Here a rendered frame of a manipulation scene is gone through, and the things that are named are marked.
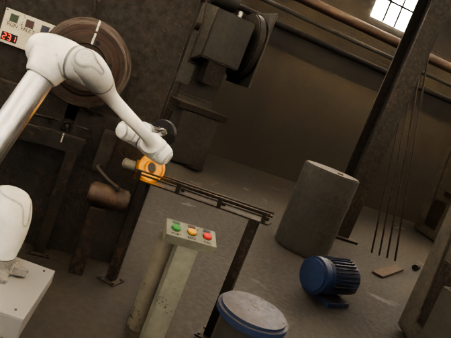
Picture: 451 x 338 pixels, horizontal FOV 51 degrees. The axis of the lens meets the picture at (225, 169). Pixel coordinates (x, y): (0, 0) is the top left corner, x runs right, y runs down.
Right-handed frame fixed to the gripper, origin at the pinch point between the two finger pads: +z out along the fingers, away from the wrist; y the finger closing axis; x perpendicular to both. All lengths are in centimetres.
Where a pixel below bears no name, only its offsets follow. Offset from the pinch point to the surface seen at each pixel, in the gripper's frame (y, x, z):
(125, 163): -14.7, -25.0, -2.7
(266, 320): 94, -47, -46
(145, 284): 34, -67, -34
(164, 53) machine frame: -25.1, 38.3, 18.9
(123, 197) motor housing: -6.3, -41.4, -8.8
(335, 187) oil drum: 78, -27, 229
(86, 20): -53, 41, -19
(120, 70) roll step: -32.3, 22.3, -7.6
